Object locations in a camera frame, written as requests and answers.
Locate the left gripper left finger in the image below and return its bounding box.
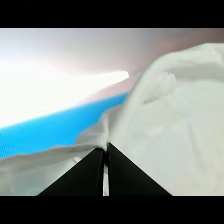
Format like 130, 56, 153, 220
37, 147, 105, 197

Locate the white shirt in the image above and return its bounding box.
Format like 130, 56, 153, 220
0, 42, 224, 197

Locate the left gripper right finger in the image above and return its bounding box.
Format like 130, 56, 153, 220
106, 142, 173, 197

